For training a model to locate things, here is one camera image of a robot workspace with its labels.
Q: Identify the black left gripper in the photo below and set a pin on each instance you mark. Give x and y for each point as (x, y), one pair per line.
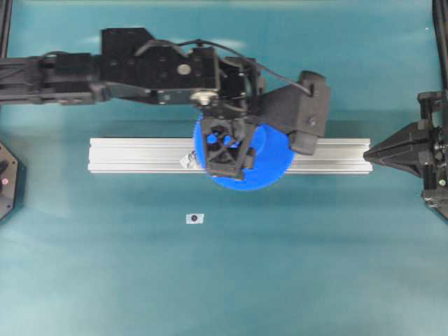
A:
(134, 65)

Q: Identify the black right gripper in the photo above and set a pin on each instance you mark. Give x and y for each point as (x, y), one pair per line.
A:
(420, 148)

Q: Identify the large blue plastic gear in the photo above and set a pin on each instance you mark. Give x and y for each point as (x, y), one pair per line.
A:
(272, 158)

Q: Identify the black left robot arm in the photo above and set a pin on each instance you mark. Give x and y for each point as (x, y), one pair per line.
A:
(70, 78)

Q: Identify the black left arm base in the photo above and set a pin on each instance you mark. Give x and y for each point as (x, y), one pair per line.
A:
(13, 183)

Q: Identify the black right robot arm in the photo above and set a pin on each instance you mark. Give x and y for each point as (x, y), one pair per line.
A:
(439, 13)

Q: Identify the white sticker with black dot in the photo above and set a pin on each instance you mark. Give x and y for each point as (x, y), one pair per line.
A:
(194, 218)

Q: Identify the white bracket at left shaft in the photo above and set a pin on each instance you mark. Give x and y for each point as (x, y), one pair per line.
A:
(189, 161)

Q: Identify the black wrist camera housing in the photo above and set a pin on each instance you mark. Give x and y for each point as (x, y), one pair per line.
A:
(300, 116)

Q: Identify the silver aluminium extrusion rail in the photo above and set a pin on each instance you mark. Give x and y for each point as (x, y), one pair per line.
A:
(162, 156)

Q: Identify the black left frame post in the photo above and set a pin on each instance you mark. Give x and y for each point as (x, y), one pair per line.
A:
(5, 25)

